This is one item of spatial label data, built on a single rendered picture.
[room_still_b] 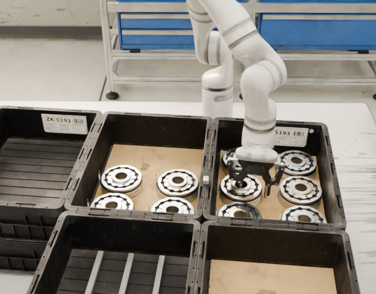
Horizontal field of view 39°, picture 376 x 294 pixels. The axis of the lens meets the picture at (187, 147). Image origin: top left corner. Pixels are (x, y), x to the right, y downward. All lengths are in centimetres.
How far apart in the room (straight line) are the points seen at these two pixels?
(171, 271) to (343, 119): 98
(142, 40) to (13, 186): 192
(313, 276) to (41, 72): 288
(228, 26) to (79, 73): 264
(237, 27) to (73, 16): 309
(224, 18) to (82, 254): 59
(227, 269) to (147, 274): 17
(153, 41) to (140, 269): 218
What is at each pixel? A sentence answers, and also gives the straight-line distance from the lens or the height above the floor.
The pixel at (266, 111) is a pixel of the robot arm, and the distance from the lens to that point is 116.
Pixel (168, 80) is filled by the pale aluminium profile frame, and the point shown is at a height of 13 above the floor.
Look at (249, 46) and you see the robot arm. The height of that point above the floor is 123.
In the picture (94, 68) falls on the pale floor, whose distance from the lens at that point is 375.
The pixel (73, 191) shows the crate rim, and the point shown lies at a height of 93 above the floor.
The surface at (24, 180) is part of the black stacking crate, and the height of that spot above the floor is 83.
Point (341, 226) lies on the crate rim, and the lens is 116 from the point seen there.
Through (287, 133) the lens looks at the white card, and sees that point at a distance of 146.
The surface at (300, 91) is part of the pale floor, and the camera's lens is 349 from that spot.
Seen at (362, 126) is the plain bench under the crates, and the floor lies 70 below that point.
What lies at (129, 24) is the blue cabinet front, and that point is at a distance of 318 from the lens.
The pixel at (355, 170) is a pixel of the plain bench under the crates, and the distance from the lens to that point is 171.
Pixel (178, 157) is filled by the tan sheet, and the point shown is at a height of 83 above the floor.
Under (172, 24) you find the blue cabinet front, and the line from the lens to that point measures 316.
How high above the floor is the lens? 171
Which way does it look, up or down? 36 degrees down
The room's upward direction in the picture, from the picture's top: straight up
